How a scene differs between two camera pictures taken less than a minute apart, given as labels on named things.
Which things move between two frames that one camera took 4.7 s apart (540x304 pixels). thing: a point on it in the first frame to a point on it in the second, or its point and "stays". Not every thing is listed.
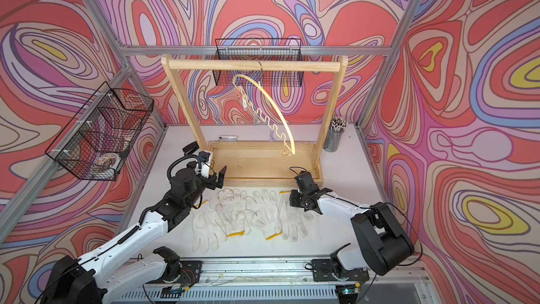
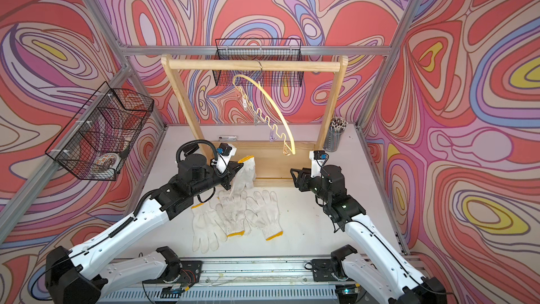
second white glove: x=230 y=214 stays
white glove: x=291 y=218 to x=246 y=177
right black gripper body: x=297 y=199 to x=315 y=185
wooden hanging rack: x=265 y=163 stays
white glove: x=267 y=214 stays
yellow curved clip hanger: x=287 y=150 stays
